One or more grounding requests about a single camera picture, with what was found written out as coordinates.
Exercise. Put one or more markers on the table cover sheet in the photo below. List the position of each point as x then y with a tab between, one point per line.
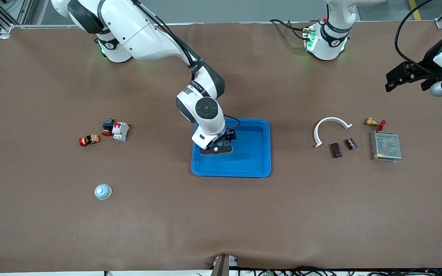
221	214

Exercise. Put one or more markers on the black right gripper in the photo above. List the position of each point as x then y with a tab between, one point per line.
229	136

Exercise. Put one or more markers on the blue plastic tray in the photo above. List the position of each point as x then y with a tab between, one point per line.
244	161

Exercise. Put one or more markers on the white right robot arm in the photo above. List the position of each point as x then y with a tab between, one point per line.
140	34

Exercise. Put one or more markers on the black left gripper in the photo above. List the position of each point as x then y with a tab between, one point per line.
426	62

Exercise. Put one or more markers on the metal table clamp bracket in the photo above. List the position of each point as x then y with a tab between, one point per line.
223	264

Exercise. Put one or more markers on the light blue call bell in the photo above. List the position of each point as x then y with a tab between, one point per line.
103	191

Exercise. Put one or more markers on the white curved plastic strip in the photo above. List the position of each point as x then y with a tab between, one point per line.
332	119

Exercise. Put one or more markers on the metal mesh power supply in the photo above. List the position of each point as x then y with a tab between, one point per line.
386	146

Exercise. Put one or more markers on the red orange push button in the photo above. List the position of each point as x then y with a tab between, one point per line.
89	140

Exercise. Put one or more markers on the white circuit breaker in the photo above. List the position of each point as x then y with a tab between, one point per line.
120	131

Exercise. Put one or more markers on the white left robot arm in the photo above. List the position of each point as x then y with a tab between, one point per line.
332	42

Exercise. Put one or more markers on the red black emergency stop button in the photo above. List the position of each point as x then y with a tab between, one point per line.
108	125

